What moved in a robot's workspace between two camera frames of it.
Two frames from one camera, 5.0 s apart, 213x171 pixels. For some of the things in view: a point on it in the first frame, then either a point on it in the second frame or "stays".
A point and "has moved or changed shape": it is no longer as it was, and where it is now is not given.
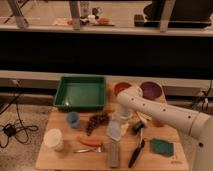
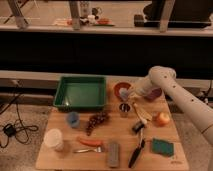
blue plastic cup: [74, 119] stays
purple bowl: [151, 90] stays
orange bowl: [120, 86] stays
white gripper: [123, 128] -> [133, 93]
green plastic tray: [81, 93] stays
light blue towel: [114, 129] has moved or changed shape
